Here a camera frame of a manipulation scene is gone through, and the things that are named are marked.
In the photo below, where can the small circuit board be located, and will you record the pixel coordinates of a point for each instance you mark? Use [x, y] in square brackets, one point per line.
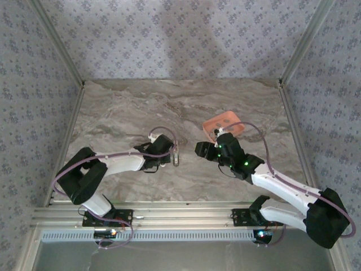
[262, 235]
[105, 233]

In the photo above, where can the grey metal sheet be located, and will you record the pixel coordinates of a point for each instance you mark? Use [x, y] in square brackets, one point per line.
[183, 257]

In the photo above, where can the beige brown stapler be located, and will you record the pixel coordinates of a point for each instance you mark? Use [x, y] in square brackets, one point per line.
[176, 161]

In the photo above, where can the pink plastic tray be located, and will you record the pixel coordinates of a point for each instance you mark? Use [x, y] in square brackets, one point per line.
[210, 127]

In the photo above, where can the aluminium table edge rail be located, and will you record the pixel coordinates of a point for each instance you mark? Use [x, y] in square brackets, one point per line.
[68, 135]
[294, 124]

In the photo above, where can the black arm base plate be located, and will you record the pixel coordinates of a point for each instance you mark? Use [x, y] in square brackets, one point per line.
[124, 216]
[241, 217]

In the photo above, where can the aluminium mounting rail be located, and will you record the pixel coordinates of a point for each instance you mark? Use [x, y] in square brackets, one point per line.
[183, 214]

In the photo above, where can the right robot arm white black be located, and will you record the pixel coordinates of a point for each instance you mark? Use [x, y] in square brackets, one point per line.
[282, 186]

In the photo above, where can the aluminium frame post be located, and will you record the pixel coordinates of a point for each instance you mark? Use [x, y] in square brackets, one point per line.
[58, 42]
[304, 42]

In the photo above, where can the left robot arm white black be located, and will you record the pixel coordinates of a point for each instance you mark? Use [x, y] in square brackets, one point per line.
[121, 162]

